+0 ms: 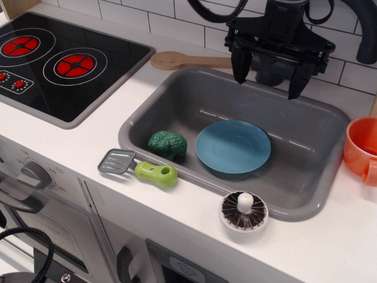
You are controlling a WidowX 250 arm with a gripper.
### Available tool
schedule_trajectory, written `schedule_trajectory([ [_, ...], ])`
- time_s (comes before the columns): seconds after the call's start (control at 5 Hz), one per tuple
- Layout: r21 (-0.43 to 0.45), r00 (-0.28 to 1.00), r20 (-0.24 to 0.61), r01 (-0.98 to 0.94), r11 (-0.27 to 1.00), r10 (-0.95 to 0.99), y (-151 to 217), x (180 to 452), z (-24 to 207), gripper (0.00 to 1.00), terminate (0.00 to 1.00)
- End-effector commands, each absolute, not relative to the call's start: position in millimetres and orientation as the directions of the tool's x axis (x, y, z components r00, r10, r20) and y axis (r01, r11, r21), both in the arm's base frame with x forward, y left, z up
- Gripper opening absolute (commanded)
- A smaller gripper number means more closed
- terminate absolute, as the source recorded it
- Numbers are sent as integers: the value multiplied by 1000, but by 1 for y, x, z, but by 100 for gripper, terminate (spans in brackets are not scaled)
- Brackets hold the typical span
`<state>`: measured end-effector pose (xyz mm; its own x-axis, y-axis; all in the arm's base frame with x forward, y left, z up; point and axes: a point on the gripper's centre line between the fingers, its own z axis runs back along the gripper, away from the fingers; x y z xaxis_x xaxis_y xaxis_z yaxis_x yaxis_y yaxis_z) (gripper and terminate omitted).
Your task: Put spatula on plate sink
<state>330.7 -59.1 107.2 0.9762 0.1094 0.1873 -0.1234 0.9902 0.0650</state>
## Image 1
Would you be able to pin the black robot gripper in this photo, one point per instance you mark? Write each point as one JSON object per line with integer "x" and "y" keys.
{"x": 278, "y": 35}

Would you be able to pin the grey spatula green handle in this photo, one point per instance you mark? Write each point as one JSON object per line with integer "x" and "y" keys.
{"x": 118, "y": 161}

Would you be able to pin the grey plastic sink basin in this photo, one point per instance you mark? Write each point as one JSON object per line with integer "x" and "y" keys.
{"x": 307, "y": 137}

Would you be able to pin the blue plate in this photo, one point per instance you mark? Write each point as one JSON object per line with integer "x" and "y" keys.
{"x": 233, "y": 149}

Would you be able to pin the dark grey faucet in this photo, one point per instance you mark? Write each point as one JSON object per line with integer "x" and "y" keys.
{"x": 366, "y": 14}

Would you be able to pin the wooden spoon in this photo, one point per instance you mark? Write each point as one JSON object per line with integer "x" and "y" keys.
{"x": 170, "y": 60}

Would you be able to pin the orange cup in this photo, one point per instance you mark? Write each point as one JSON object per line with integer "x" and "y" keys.
{"x": 360, "y": 149}

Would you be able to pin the green toy broccoli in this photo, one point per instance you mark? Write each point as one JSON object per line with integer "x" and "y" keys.
{"x": 168, "y": 144}

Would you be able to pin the toy mushroom white brown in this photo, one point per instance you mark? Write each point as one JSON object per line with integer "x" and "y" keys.
{"x": 243, "y": 213}

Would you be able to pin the black toy stove top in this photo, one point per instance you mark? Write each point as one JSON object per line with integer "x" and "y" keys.
{"x": 60, "y": 72}

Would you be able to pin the grey dishwasher panel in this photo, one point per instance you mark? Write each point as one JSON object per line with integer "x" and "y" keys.
{"x": 171, "y": 267}

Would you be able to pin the grey oven knob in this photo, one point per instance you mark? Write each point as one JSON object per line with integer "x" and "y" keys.
{"x": 34, "y": 176}

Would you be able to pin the wooden side panel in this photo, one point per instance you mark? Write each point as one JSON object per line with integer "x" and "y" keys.
{"x": 14, "y": 8}

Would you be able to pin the dark grey cabinet handle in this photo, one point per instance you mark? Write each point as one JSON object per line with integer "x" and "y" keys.
{"x": 124, "y": 259}

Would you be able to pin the grey oven door handle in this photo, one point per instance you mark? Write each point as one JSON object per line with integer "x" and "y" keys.
{"x": 21, "y": 198}

